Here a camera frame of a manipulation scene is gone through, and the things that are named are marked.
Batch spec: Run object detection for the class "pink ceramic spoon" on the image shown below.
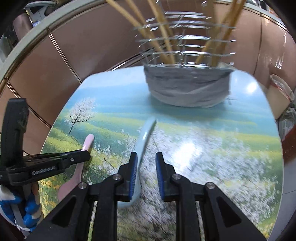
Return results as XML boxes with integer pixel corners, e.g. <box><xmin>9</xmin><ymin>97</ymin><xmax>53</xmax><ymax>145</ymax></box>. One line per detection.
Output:
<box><xmin>57</xmin><ymin>134</ymin><xmax>94</xmax><ymax>201</ymax></box>

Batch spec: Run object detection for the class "light blue ceramic spoon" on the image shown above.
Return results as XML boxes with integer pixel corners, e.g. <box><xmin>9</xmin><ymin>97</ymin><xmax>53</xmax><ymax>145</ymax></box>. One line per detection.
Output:
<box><xmin>117</xmin><ymin>117</ymin><xmax>156</xmax><ymax>209</ymax></box>

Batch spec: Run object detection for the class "bamboo chopstick two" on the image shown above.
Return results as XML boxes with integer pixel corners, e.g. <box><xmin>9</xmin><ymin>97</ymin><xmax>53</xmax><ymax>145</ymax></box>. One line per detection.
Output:
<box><xmin>130</xmin><ymin>0</ymin><xmax>176</xmax><ymax>64</ymax></box>

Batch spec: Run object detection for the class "bamboo chopstick eight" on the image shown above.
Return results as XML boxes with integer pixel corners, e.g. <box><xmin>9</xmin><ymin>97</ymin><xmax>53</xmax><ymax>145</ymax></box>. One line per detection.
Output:
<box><xmin>195</xmin><ymin>1</ymin><xmax>245</xmax><ymax>67</ymax></box>

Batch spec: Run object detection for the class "bamboo chopstick seven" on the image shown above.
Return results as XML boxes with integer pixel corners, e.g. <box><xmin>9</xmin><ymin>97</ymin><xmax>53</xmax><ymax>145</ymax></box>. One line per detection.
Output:
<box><xmin>211</xmin><ymin>0</ymin><xmax>246</xmax><ymax>67</ymax></box>

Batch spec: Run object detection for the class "gloved left hand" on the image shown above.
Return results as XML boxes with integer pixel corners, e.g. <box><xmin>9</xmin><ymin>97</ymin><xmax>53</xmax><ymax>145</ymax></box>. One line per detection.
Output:
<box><xmin>1</xmin><ymin>183</ymin><xmax>44</xmax><ymax>237</ymax></box>

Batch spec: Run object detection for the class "cooking oil bottle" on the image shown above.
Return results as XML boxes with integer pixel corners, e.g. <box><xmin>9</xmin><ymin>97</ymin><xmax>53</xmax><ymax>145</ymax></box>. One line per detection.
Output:
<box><xmin>281</xmin><ymin>127</ymin><xmax>296</xmax><ymax>162</ymax></box>

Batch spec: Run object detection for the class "green onion bag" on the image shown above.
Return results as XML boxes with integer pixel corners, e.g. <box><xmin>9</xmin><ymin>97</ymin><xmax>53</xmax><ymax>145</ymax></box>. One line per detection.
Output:
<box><xmin>278</xmin><ymin>108</ymin><xmax>296</xmax><ymax>140</ymax></box>

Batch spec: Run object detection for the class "beige trash bin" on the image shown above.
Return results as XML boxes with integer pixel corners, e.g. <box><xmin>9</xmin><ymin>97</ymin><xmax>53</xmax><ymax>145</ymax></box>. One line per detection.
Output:
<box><xmin>266</xmin><ymin>74</ymin><xmax>295</xmax><ymax>119</ymax></box>

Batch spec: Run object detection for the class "wire utensil holder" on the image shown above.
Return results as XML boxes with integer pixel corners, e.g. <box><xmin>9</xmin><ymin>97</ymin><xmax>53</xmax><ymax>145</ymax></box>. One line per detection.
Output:
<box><xmin>135</xmin><ymin>1</ymin><xmax>234</xmax><ymax>108</ymax></box>

